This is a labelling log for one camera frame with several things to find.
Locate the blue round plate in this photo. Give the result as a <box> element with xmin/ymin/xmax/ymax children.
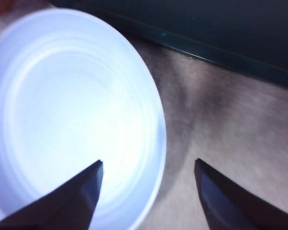
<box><xmin>0</xmin><ymin>7</ymin><xmax>168</xmax><ymax>230</ymax></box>

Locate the black rectangular tray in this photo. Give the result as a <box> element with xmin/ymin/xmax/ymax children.
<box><xmin>48</xmin><ymin>0</ymin><xmax>288</xmax><ymax>91</ymax></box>

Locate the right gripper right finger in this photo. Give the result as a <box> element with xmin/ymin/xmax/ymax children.
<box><xmin>194</xmin><ymin>158</ymin><xmax>288</xmax><ymax>230</ymax></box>

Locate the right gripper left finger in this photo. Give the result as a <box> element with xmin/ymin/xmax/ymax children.
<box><xmin>0</xmin><ymin>160</ymin><xmax>103</xmax><ymax>230</ymax></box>

